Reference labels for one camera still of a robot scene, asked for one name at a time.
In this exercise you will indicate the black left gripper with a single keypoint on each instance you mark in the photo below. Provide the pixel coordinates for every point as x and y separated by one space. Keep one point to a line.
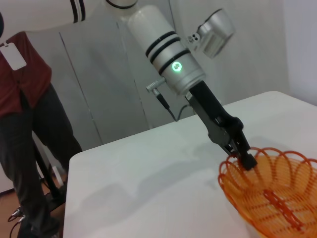
210 109

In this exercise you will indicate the orange woven plastic basket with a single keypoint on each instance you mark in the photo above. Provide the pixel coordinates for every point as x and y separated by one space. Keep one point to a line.
277 203

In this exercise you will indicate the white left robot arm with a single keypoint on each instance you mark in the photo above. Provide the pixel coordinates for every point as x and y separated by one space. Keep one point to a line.
158 32

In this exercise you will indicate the person in red shirt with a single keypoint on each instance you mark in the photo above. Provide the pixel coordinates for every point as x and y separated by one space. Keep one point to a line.
24 81

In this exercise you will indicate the white name badge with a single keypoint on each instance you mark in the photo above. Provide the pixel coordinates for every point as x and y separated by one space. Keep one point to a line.
13 55

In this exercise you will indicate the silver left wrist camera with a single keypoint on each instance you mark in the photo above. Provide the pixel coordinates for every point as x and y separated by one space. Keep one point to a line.
215 32

